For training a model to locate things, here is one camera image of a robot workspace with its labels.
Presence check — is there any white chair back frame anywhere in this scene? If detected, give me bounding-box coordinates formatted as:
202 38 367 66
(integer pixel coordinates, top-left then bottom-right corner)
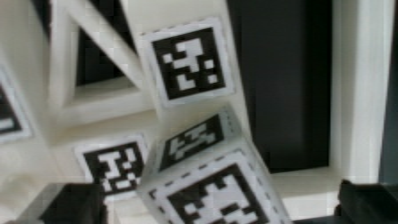
0 0 239 224

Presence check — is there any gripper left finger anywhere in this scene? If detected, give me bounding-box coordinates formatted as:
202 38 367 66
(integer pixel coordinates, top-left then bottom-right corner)
16 183 108 224

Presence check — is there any white right rail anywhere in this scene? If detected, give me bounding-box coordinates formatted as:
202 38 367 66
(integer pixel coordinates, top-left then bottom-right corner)
271 0 398 220

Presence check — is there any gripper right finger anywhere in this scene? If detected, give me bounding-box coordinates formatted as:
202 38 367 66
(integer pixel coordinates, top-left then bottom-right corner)
293 180 398 224

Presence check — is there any white tagged cube leg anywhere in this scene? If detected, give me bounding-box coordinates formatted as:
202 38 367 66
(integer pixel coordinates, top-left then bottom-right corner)
136 107 293 224

